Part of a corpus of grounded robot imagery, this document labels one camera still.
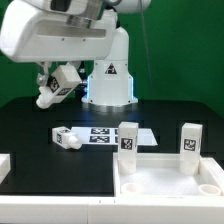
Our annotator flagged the white fence rail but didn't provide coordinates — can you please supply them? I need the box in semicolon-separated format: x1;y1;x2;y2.
0;196;224;224
0;154;11;184

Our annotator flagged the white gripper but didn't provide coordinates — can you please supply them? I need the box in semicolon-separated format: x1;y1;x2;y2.
0;0;117;91

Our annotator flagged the white left fence rail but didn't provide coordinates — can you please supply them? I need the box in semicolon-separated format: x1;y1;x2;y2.
0;154;11;184

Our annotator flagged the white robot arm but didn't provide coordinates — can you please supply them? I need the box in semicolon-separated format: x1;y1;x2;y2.
0;0;151;111

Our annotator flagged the white marker sheet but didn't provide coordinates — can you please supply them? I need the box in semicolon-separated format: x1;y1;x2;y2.
71;127;157;146

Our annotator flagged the white front fence rail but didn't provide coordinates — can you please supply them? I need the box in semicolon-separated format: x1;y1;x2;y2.
0;196;224;224

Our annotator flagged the white square table top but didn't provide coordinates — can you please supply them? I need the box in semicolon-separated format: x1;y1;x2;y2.
113;153;224;197

